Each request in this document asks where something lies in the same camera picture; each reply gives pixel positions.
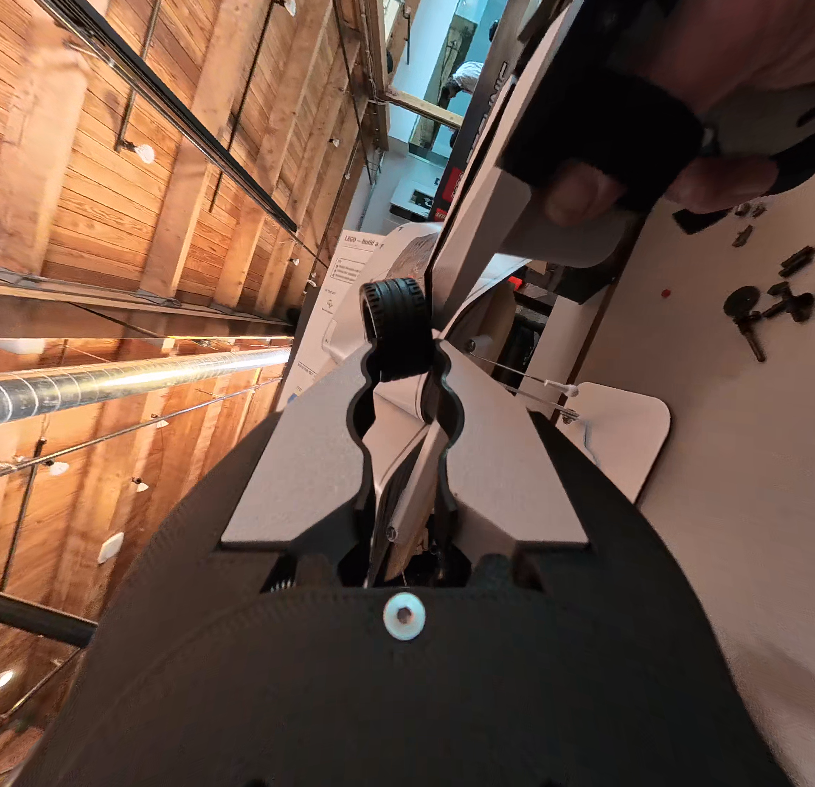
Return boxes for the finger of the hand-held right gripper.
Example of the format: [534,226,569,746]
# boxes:
[427,6,572,330]

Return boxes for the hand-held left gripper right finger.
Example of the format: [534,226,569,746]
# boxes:
[436,340,590,555]

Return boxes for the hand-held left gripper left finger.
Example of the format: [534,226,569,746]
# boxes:
[219,346,381,549]

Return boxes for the black lego wheel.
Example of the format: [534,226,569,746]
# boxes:
[358,277,441,383]

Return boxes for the lego instruction book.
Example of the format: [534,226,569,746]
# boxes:
[376,222,532,431]

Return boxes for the black lego set box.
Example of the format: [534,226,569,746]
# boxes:
[430,48,517,224]

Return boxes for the cluster of black lego pieces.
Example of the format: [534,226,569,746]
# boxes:
[722,245,815,362]

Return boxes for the person's right hand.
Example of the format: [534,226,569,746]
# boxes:
[546,0,815,227]

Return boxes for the white book stand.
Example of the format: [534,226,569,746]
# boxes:
[366,328,671,587]

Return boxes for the white printed sign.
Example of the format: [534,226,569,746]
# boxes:
[296,229,399,412]

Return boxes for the silver spiral duct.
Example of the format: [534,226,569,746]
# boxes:
[0,346,294,426]

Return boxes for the black ceiling track rail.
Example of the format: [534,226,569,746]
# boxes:
[13,0,300,234]

